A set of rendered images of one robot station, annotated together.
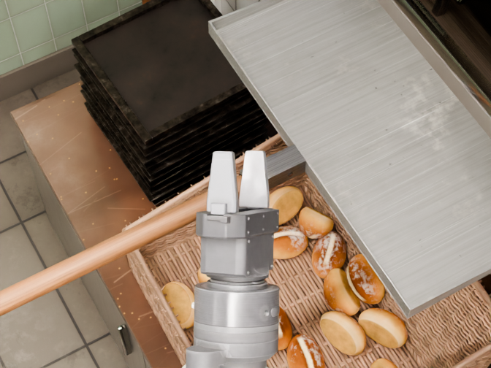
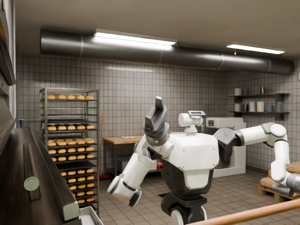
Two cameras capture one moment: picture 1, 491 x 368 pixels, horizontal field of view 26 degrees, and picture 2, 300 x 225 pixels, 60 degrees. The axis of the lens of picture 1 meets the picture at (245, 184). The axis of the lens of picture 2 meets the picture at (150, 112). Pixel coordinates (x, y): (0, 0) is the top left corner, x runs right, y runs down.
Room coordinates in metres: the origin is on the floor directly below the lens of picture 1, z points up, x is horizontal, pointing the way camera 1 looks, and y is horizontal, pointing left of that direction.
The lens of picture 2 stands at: (1.44, 0.05, 1.54)
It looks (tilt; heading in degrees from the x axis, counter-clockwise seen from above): 1 degrees down; 184
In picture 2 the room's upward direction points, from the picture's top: straight up
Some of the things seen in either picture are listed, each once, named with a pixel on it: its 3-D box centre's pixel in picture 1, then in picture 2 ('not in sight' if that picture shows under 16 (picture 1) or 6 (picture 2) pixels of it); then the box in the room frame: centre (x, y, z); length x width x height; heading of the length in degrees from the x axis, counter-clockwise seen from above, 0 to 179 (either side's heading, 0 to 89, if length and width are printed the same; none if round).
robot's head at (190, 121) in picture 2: not in sight; (189, 122); (0.09, 0.17, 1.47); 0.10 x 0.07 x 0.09; 112
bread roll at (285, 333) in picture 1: (272, 323); not in sight; (0.80, -0.05, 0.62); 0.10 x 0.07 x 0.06; 21
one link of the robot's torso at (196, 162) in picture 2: not in sight; (185, 159); (0.03, 0.15, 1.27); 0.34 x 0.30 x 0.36; 112
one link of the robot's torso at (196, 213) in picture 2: not in sight; (181, 206); (0.01, 0.13, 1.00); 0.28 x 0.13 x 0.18; 30
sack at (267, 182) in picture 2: not in sight; (278, 181); (-3.33, 2.06, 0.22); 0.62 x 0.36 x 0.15; 125
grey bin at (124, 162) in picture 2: not in sight; (126, 164); (-4.01, -0.80, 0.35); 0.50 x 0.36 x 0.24; 30
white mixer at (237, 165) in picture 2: not in sight; (222, 145); (-4.80, 1.39, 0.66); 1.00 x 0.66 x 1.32; 120
